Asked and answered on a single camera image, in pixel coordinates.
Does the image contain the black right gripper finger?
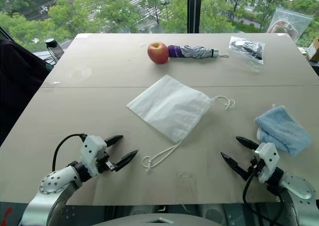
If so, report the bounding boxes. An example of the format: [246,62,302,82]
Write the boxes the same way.
[235,136,260,150]
[220,152,250,181]

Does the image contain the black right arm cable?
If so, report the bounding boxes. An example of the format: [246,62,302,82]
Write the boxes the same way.
[243,159,284,226]

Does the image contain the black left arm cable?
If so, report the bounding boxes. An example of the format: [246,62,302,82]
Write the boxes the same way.
[52,133,88,172]

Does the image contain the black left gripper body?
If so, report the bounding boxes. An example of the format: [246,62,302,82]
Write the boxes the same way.
[97,149,118,173]

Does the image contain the red apple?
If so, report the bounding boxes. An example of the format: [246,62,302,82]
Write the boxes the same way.
[147,42,169,65]

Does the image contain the cardboard box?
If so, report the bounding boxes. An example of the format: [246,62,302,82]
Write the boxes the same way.
[306,37,319,62]

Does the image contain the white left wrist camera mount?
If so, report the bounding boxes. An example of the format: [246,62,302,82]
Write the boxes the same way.
[80,135,108,176]

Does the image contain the clear bag with black cables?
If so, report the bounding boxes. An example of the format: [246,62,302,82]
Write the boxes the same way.
[227,36,266,74]

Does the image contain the clear zip bag with items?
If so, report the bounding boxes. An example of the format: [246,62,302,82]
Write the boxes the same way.
[268,7,314,41]

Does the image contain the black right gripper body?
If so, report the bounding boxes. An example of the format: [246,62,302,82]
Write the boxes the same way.
[245,155,263,182]

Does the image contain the grey rounded robot body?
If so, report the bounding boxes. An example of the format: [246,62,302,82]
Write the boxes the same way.
[92,203,250,226]

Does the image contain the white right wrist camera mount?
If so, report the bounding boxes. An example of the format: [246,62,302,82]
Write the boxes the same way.
[254,142,280,183]

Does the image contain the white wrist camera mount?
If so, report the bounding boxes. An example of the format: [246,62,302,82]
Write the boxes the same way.
[254,142,280,183]
[80,135,108,176]

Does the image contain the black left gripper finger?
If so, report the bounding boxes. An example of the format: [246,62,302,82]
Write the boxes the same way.
[114,150,139,172]
[103,135,124,147]

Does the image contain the folded purple grey umbrella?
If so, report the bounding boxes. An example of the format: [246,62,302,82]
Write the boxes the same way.
[167,44,229,60]

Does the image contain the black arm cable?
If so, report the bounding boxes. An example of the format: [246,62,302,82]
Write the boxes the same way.
[52,133,88,172]
[243,159,284,226]

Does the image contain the black window frame post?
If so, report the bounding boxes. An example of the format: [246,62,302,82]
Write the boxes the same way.
[187,0,203,34]

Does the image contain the light blue towel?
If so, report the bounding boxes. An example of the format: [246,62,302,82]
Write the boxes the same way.
[254,103,312,157]

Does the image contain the white drawstring bag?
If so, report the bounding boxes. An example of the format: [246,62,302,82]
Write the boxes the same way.
[126,74,236,174]

